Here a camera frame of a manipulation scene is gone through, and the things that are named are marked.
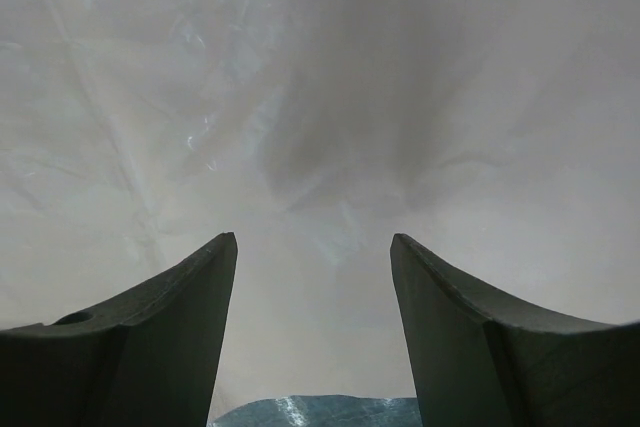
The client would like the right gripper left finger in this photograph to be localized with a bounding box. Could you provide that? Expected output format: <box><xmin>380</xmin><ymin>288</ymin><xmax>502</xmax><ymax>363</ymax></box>
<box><xmin>1</xmin><ymin>233</ymin><xmax>237</xmax><ymax>426</ymax></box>

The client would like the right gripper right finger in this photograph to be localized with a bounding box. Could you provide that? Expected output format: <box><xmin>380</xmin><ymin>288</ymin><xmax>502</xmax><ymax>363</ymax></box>
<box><xmin>390</xmin><ymin>234</ymin><xmax>639</xmax><ymax>426</ymax></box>

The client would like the pink wrapping paper sheet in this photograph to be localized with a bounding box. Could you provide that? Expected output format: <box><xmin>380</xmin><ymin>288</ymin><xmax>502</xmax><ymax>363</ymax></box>
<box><xmin>1</xmin><ymin>0</ymin><xmax>639</xmax><ymax>410</ymax></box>

